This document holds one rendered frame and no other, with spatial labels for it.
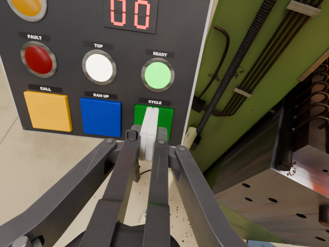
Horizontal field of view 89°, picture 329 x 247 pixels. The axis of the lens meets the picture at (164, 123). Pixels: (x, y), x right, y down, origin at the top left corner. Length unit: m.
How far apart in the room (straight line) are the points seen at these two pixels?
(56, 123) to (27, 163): 1.24
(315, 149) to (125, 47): 0.46
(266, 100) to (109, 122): 0.46
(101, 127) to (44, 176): 1.19
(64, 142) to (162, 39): 1.37
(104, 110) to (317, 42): 0.46
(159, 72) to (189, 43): 0.07
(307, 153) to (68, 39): 0.55
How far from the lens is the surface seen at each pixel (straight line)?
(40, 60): 0.36
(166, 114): 0.32
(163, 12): 0.30
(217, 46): 0.53
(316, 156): 0.53
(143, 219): 0.65
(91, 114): 0.35
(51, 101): 0.37
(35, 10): 0.35
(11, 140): 1.77
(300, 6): 0.46
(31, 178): 1.56
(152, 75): 0.30
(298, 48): 0.51
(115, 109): 0.33
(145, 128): 0.16
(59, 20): 0.34
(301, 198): 0.59
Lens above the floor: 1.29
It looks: 57 degrees down
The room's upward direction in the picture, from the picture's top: 11 degrees clockwise
